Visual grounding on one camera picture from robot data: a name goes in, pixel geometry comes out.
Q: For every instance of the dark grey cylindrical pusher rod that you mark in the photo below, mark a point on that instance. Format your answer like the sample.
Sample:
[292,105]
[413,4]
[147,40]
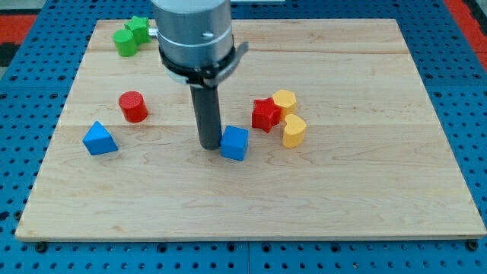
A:
[208,118]

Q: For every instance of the red cylinder block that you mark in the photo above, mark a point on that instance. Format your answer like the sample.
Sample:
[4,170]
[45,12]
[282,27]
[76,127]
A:
[133,106]

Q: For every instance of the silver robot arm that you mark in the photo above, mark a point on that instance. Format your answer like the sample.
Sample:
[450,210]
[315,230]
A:
[196,45]

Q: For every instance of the blue cube block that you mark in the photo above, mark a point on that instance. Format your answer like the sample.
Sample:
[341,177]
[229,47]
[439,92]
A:
[234,143]

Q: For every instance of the red star block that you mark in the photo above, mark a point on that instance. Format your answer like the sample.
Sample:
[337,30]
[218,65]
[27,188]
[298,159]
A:
[265,115]

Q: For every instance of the yellow hexagon block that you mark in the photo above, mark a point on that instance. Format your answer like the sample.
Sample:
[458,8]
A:
[286,101]

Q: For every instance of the yellow heart block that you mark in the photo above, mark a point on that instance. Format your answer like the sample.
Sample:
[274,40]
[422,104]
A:
[294,131]

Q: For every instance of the green star block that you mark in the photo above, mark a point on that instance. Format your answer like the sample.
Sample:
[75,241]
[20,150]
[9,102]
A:
[139,28]

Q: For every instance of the green cylinder block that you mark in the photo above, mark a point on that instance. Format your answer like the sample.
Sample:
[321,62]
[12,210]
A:
[125,43]

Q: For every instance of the blue triangular prism block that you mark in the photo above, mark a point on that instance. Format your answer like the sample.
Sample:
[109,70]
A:
[98,140]

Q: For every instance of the wooden board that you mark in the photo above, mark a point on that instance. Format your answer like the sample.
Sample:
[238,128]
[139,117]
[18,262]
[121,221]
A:
[374,164]

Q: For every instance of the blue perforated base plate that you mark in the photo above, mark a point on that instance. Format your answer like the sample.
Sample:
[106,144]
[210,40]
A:
[38,79]

